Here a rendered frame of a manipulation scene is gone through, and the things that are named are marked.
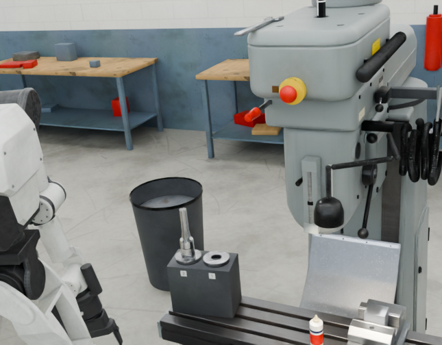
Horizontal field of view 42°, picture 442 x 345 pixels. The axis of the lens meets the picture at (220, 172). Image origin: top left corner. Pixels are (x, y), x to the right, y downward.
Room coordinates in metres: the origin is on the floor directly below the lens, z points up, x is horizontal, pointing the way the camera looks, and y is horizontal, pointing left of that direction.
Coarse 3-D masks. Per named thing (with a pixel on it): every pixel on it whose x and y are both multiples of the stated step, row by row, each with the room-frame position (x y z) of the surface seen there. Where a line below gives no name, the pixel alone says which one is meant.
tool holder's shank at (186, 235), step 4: (180, 208) 1.70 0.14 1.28; (184, 208) 1.70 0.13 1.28; (180, 212) 1.68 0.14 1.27; (184, 212) 1.68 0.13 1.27; (180, 216) 1.69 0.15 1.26; (184, 216) 1.68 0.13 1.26; (180, 220) 1.69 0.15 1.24; (184, 220) 1.68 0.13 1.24; (184, 224) 1.68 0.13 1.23; (184, 228) 1.68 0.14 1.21; (184, 232) 1.68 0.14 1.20; (188, 232) 1.69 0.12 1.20; (184, 236) 1.68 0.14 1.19; (188, 236) 1.68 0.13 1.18
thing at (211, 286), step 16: (176, 256) 1.69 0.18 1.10; (208, 256) 1.67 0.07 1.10; (224, 256) 1.66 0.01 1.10; (176, 272) 1.64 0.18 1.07; (192, 272) 1.63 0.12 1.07; (208, 272) 1.61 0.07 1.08; (224, 272) 1.59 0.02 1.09; (176, 288) 1.65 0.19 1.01; (192, 288) 1.63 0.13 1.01; (208, 288) 1.61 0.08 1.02; (224, 288) 1.59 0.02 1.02; (240, 288) 1.69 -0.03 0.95; (176, 304) 1.65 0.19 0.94; (192, 304) 1.63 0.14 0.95; (208, 304) 1.61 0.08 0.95; (224, 304) 1.60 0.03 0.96
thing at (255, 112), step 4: (268, 100) 1.39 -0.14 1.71; (264, 104) 1.36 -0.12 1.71; (268, 104) 1.37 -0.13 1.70; (256, 108) 1.31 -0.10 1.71; (260, 108) 1.33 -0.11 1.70; (264, 108) 1.35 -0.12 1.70; (248, 112) 1.29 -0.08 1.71; (252, 112) 1.28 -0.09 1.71; (256, 112) 1.29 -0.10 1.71; (260, 112) 1.31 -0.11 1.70; (248, 116) 1.27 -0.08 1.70; (252, 116) 1.27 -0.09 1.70; (256, 116) 1.29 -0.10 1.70; (248, 120) 1.27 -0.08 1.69
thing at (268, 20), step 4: (272, 16) 1.48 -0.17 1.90; (280, 16) 1.47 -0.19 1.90; (264, 20) 1.46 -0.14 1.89; (268, 20) 1.43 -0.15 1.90; (272, 20) 1.43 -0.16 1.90; (276, 20) 1.44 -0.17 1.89; (280, 20) 1.45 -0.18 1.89; (256, 24) 1.38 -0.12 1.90; (260, 24) 1.37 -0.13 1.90; (264, 24) 1.38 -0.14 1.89; (248, 28) 1.32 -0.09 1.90; (252, 28) 1.32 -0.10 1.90; (256, 28) 1.34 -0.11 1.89; (236, 32) 1.28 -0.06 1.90; (240, 32) 1.28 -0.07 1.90; (244, 32) 1.28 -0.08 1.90; (248, 32) 1.30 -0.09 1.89
